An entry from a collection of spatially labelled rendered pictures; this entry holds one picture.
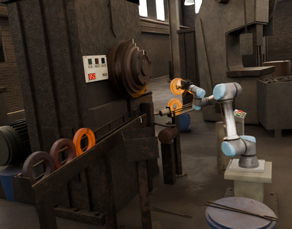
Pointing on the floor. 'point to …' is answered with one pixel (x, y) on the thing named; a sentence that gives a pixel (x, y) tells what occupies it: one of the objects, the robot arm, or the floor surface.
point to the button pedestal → (239, 120)
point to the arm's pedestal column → (254, 193)
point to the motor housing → (168, 154)
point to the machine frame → (75, 92)
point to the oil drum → (279, 67)
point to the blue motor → (184, 122)
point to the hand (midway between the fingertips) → (177, 84)
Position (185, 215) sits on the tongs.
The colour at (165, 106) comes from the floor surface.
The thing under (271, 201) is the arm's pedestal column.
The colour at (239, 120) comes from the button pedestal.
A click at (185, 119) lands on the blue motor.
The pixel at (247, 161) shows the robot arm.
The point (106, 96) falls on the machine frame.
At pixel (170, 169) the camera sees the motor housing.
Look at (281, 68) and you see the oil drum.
